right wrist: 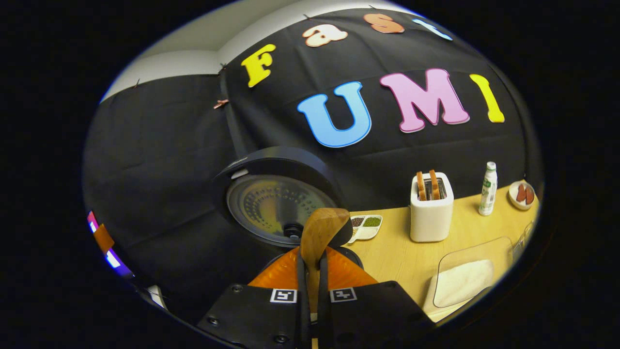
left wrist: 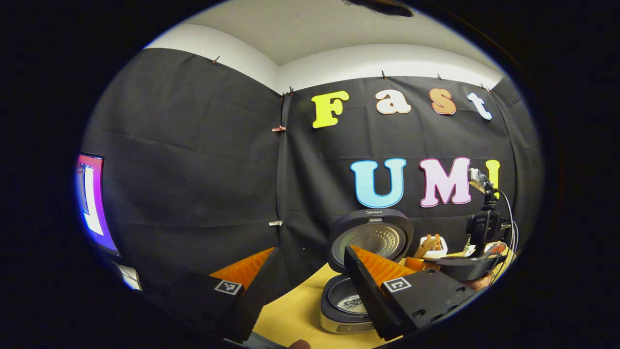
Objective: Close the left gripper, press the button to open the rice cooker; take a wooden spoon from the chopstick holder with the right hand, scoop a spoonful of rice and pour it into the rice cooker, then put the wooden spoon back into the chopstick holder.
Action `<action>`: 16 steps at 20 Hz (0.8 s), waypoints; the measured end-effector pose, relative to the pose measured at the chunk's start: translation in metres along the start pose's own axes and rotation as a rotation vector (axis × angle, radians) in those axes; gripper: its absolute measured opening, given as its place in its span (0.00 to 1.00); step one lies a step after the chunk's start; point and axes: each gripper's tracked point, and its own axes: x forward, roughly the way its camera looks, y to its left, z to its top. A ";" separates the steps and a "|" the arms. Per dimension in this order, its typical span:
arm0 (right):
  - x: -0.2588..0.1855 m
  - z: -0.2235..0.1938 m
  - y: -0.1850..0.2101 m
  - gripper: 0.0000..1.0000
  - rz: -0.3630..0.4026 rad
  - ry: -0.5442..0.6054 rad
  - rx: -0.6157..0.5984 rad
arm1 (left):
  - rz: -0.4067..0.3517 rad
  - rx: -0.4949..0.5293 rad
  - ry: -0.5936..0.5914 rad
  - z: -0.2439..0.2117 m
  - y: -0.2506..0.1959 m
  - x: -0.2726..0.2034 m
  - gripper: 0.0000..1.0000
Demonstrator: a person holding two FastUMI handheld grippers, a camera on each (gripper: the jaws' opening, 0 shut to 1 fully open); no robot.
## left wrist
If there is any white toaster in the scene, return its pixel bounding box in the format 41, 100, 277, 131
419, 234, 449, 259

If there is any grey rice cooker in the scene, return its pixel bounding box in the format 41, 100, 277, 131
319, 208, 416, 335

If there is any black backdrop cloth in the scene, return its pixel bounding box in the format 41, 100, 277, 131
80, 46, 543, 291

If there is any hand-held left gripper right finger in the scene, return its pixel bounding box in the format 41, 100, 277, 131
343, 244, 478, 341

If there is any grey cable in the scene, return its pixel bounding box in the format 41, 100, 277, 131
496, 189, 520, 257

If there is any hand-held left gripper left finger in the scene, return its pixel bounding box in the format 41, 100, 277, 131
162, 246, 284, 344

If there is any computer monitor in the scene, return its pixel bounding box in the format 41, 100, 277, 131
75, 153, 121, 256

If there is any wooden spoon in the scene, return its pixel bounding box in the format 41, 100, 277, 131
414, 236, 439, 260

